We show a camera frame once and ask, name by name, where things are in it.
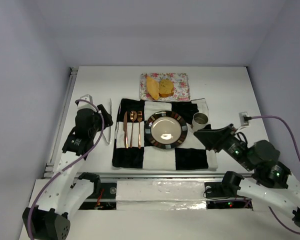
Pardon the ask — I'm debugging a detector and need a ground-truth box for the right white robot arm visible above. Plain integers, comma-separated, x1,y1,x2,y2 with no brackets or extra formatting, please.
194,124,300,228

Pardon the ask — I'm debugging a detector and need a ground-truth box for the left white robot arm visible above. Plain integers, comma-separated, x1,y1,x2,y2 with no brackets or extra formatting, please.
22,100,113,240

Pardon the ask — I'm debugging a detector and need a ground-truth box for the round brown bread piece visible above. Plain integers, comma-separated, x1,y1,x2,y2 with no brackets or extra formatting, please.
159,79,174,98

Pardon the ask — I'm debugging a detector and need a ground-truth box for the copper knife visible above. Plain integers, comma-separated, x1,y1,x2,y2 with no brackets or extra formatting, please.
123,111,128,149

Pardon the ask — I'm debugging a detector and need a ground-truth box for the metal cup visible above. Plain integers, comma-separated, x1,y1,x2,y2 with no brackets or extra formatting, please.
191,112,209,132

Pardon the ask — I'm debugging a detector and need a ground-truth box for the copper spoon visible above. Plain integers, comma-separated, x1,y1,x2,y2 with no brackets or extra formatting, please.
129,110,137,148

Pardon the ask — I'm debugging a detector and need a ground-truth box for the copper fork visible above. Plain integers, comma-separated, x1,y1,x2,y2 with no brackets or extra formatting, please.
137,110,143,149

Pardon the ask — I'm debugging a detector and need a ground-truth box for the black white checkered placemat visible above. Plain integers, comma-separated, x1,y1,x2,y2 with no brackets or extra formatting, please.
112,98,218,171

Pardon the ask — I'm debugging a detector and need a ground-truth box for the dark rimmed ceramic plate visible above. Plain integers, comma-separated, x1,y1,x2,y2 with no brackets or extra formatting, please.
144,110,188,150

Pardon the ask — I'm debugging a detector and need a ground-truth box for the floral rectangular tray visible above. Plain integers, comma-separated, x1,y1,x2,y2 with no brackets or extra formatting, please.
139,72,191,102

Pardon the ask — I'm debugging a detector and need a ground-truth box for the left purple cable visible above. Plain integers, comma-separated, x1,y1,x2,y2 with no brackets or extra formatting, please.
26,99,106,238

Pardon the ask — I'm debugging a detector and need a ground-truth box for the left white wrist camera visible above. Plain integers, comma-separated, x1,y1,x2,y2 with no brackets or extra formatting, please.
79,94,93,107

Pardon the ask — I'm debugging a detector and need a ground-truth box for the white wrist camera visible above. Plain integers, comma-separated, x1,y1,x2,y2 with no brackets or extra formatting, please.
79,94,93,107
238,112,252,131

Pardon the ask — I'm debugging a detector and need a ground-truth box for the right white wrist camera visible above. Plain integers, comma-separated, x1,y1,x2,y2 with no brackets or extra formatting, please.
238,112,252,131

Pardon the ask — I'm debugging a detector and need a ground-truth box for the aluminium frame rail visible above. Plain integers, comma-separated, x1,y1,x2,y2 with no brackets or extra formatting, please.
41,66,79,179

